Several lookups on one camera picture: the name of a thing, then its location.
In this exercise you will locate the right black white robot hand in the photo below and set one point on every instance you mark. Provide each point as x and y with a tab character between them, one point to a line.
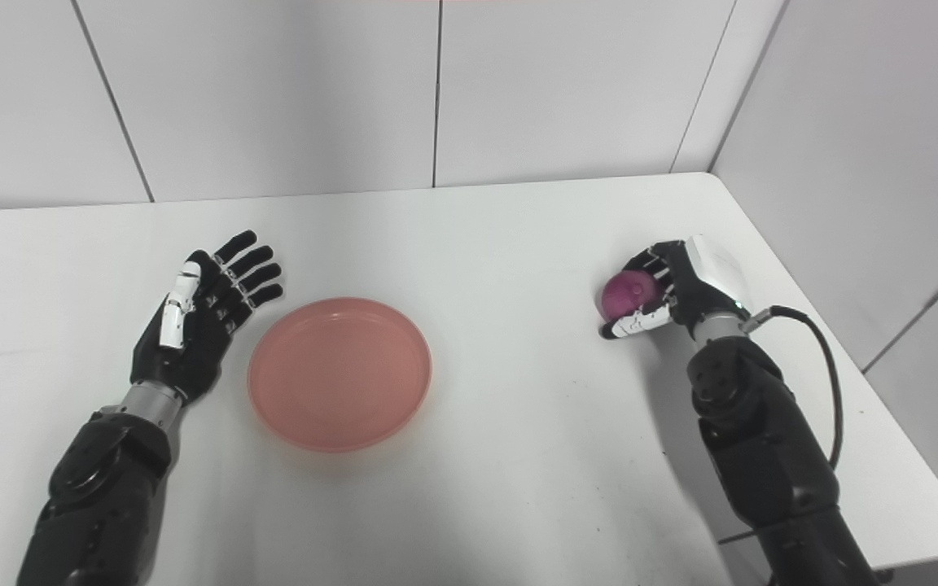
697	293

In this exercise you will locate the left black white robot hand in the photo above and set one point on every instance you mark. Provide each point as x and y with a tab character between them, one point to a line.
184	358

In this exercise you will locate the purple red onion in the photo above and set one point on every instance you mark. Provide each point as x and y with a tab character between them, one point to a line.
628	295

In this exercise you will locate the pink round plate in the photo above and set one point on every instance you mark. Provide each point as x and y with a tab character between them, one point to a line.
339	374

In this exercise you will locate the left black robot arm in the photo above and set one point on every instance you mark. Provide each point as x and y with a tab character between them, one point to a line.
103	488

